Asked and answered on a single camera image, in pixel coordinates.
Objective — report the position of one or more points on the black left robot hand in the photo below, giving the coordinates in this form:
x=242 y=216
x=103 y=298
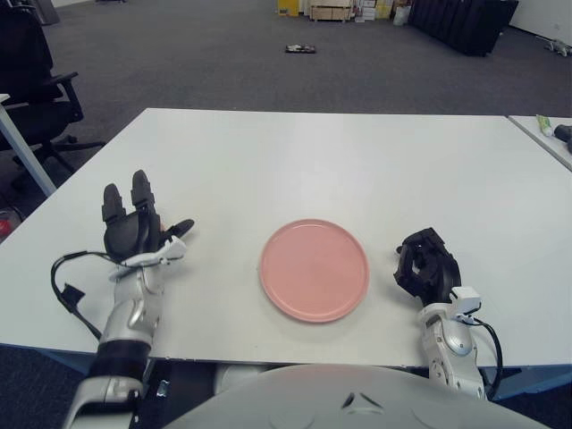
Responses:
x=125 y=232

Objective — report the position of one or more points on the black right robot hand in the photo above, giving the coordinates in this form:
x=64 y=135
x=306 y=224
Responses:
x=442 y=272

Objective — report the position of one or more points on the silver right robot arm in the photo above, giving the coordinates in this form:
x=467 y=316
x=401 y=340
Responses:
x=451 y=344

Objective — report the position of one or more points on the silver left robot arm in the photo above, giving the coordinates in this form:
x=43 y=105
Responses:
x=129 y=313

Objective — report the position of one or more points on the pink round plate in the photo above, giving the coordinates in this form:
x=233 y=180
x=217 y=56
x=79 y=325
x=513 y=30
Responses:
x=315 y=270

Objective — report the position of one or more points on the red black object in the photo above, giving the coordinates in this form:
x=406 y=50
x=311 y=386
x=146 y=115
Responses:
x=3 y=226

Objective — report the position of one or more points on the white desk leg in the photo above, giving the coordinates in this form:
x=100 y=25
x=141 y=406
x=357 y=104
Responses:
x=27 y=152

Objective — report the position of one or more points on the green white tube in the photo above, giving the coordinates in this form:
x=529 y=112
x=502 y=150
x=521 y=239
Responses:
x=544 y=124

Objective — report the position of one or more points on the grey robot torso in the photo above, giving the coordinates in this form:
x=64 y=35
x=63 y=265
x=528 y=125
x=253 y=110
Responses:
x=313 y=397

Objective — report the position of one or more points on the black handheld controller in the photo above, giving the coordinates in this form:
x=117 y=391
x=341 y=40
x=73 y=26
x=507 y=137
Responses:
x=563 y=131

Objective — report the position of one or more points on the black office chair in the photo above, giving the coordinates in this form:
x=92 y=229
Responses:
x=27 y=67

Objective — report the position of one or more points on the black partition screen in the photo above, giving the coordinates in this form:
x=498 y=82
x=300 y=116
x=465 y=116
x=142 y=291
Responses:
x=465 y=24

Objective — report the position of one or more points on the flat black floor item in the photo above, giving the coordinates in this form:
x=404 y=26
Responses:
x=300 y=49

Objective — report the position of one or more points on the grey robot dog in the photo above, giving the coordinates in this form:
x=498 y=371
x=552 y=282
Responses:
x=558 y=46

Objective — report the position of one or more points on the white plastic bag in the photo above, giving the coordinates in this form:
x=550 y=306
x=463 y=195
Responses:
x=401 y=15

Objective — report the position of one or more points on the pale yellow box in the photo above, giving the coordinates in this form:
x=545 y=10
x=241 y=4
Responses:
x=385 y=6

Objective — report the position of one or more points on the stacked white boxes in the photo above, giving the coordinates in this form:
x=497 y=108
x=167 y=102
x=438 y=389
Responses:
x=368 y=10

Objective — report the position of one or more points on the yellow cardboard box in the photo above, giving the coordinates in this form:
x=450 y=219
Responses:
x=287 y=6

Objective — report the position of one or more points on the wooden crate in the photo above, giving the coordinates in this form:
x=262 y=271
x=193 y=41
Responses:
x=330 y=11

